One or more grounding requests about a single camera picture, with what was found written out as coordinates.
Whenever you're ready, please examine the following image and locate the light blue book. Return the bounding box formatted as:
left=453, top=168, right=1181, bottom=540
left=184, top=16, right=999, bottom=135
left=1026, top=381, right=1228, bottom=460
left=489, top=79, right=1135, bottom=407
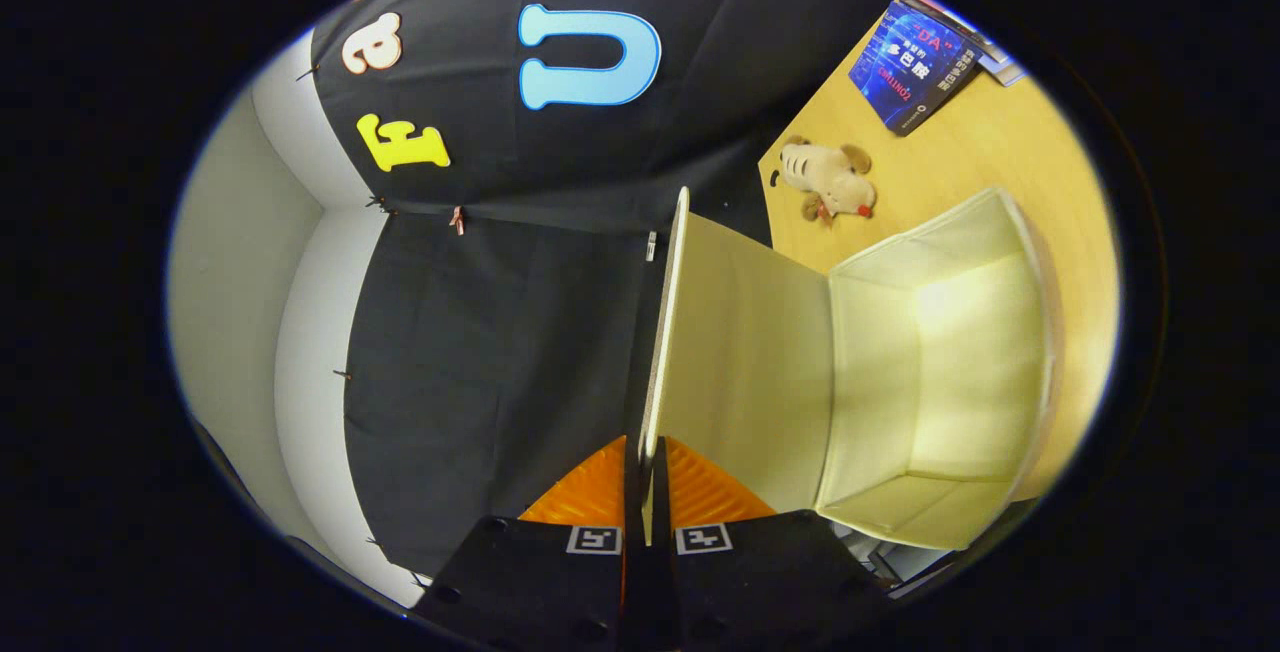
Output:
left=975, top=40, right=1029, bottom=89

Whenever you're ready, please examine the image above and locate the beige fabric storage box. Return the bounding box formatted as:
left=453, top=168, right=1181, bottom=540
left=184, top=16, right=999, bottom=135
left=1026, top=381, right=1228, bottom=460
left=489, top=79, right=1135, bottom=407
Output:
left=640, top=185, right=1063, bottom=551

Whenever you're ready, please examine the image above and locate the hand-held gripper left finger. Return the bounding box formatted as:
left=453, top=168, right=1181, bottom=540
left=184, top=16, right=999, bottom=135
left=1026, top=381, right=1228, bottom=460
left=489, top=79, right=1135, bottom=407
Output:
left=410, top=435, right=642, bottom=652

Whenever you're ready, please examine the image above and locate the black backdrop cloth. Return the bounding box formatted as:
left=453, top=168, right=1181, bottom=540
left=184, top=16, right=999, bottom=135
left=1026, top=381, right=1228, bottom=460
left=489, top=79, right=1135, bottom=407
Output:
left=310, top=0, right=891, bottom=579

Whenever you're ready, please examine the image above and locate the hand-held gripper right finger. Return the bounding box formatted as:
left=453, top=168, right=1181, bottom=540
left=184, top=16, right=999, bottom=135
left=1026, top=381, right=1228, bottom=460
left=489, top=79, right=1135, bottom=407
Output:
left=650, top=437, right=893, bottom=652

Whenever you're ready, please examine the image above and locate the tan plush dog toy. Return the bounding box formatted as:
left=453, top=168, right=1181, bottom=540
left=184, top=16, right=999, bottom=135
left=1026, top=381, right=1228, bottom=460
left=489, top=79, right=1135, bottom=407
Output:
left=769, top=136, right=878, bottom=226

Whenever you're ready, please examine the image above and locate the dark blue book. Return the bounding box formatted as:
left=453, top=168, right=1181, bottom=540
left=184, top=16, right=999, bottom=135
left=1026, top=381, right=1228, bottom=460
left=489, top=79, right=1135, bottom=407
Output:
left=848, top=0, right=987, bottom=138

